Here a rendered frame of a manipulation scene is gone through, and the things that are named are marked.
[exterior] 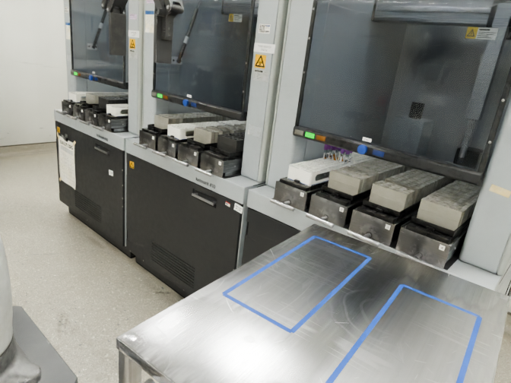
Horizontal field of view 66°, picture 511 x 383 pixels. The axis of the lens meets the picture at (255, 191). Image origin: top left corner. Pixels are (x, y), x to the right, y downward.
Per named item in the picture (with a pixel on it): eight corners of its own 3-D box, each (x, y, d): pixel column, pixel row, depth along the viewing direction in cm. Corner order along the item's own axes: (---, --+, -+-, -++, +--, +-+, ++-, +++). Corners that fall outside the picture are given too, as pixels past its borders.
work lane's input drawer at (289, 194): (362, 172, 190) (366, 154, 187) (388, 180, 181) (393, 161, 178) (265, 201, 137) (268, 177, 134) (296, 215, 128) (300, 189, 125)
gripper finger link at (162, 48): (169, 17, 62) (172, 17, 61) (168, 63, 64) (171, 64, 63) (153, 14, 59) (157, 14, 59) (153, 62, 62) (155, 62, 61)
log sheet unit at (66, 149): (59, 181, 265) (56, 129, 254) (77, 193, 249) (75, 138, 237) (55, 182, 264) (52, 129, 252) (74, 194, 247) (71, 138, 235)
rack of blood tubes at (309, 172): (329, 169, 161) (332, 155, 159) (351, 176, 155) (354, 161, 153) (285, 181, 139) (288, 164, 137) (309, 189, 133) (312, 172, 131)
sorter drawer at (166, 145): (254, 139, 232) (256, 125, 229) (272, 144, 224) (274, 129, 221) (149, 152, 179) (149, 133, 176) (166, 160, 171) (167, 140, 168)
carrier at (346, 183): (360, 196, 127) (363, 178, 125) (357, 197, 126) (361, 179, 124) (329, 185, 134) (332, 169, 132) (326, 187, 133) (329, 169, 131)
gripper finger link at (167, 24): (169, 4, 60) (182, 4, 58) (168, 39, 62) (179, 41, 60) (161, 3, 59) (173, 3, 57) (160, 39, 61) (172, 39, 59)
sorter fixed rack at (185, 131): (214, 133, 203) (214, 121, 201) (226, 137, 197) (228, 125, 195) (166, 137, 182) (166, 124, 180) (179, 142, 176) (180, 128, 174)
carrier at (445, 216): (458, 230, 109) (464, 210, 107) (456, 232, 107) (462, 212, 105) (417, 216, 116) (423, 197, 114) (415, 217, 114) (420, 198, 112)
